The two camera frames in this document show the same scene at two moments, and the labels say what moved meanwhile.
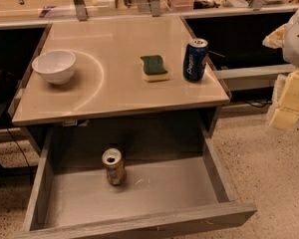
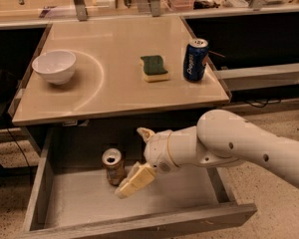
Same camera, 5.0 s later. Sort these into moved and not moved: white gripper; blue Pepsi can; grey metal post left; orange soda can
Moved: white gripper
Not moved: blue Pepsi can; orange soda can; grey metal post left
